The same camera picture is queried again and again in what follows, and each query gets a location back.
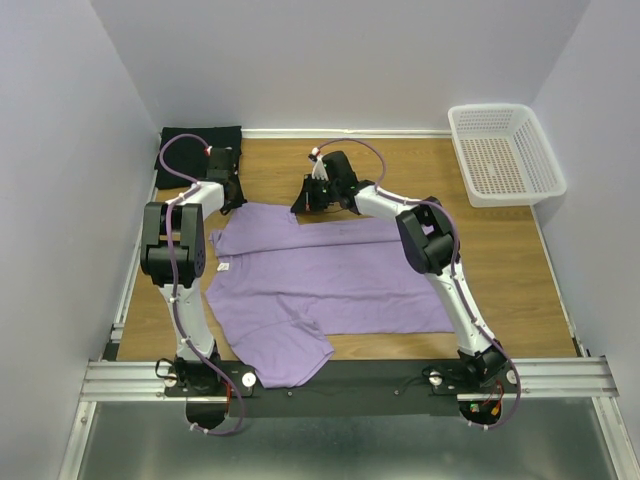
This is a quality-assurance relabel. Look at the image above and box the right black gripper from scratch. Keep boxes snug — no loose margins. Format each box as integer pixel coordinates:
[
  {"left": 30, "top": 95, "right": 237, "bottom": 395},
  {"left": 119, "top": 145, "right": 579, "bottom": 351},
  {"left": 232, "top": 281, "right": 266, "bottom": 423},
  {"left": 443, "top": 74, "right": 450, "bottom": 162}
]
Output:
[{"left": 289, "top": 175, "right": 338, "bottom": 215}]

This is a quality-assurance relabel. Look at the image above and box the purple t shirt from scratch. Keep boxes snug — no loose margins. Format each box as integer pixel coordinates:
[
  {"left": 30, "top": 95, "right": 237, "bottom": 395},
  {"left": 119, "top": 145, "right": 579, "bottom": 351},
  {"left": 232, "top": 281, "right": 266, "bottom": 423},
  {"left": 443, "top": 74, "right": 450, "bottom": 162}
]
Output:
[{"left": 206, "top": 203, "right": 453, "bottom": 388}]

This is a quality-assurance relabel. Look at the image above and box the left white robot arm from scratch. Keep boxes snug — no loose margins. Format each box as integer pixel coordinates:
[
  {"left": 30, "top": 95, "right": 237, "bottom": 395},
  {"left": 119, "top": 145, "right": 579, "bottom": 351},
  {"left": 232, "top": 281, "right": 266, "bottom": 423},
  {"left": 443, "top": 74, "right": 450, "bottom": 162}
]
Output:
[{"left": 140, "top": 144, "right": 245, "bottom": 395}]

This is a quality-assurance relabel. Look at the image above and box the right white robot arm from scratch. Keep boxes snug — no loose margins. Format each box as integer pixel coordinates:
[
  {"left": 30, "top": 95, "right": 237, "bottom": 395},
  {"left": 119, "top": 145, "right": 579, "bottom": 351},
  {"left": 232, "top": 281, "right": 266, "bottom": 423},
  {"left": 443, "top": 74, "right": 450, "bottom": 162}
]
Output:
[{"left": 291, "top": 148, "right": 508, "bottom": 392}]

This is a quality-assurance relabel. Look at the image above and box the folded black t shirt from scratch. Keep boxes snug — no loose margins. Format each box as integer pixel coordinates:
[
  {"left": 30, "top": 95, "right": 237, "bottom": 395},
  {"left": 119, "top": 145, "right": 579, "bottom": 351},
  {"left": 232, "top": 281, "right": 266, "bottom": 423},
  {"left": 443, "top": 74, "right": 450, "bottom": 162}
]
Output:
[{"left": 154, "top": 126, "right": 242, "bottom": 190}]

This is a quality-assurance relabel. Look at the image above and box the white plastic basket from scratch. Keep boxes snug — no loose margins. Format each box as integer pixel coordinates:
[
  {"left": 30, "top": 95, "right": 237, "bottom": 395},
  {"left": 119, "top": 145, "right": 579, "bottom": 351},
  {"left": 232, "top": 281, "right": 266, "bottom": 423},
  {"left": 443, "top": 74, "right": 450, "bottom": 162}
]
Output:
[{"left": 448, "top": 103, "right": 567, "bottom": 208}]

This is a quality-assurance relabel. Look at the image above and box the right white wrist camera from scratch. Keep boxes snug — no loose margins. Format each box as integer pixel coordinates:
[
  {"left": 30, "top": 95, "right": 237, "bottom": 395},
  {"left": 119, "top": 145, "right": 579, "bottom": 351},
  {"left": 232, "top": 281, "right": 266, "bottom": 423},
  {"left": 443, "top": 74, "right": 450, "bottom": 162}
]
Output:
[{"left": 309, "top": 147, "right": 329, "bottom": 181}]

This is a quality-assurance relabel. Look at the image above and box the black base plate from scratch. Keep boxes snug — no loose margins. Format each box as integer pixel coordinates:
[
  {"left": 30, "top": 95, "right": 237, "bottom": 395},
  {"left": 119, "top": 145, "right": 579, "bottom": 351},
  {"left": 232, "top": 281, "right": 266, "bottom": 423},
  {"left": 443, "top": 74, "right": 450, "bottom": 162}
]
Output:
[{"left": 154, "top": 358, "right": 521, "bottom": 432}]

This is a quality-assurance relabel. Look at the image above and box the aluminium frame rail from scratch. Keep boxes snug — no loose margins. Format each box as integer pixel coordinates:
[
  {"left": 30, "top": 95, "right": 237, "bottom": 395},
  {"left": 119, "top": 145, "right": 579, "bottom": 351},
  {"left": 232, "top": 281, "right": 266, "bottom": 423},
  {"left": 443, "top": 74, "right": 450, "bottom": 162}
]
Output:
[{"left": 57, "top": 319, "right": 624, "bottom": 480}]

